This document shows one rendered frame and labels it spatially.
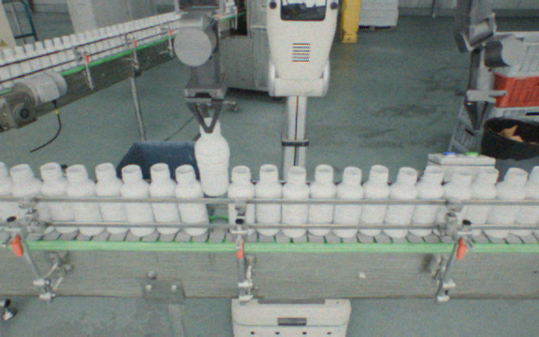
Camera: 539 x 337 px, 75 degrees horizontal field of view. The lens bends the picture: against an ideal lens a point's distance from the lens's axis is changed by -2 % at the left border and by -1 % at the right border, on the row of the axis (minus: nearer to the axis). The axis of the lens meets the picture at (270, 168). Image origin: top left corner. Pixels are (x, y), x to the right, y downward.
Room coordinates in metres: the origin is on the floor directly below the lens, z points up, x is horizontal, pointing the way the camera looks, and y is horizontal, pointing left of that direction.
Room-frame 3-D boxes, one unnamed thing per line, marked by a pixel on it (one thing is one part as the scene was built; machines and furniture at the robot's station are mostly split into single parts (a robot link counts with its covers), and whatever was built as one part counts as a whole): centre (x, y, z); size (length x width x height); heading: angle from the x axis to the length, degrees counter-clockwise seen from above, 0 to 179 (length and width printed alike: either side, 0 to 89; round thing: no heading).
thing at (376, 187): (0.66, -0.23, 1.08); 0.06 x 0.06 x 0.17
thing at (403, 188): (0.65, -0.29, 1.08); 0.06 x 0.06 x 0.17
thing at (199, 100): (0.64, 0.12, 1.30); 0.07 x 0.07 x 0.09; 1
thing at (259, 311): (1.29, -0.09, 0.24); 0.68 x 0.53 x 0.41; 0
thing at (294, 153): (1.30, -0.09, 0.74); 0.11 x 0.11 x 0.40; 0
